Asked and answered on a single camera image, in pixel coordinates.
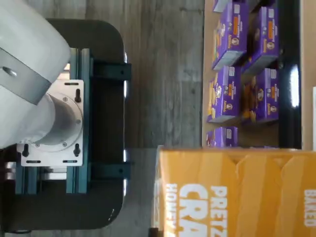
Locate black metal shelf rack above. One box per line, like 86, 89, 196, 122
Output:
278, 0, 303, 151

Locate purple snack box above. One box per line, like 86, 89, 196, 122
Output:
240, 67, 279, 126
212, 0, 234, 13
211, 0, 249, 71
206, 65, 242, 123
205, 126, 239, 149
240, 6, 280, 75

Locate brown wooden shelf board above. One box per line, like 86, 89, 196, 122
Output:
301, 0, 316, 151

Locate black cart base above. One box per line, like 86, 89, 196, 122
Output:
0, 18, 127, 232

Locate yellow honey mustard cracker box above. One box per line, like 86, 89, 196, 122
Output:
149, 145, 316, 237

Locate silver robot mounting plate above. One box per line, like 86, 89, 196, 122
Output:
20, 79, 85, 167

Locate blue aluminium profile frame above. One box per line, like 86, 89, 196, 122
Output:
14, 47, 132, 196

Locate brown cardboard tray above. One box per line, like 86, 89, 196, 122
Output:
201, 0, 281, 149

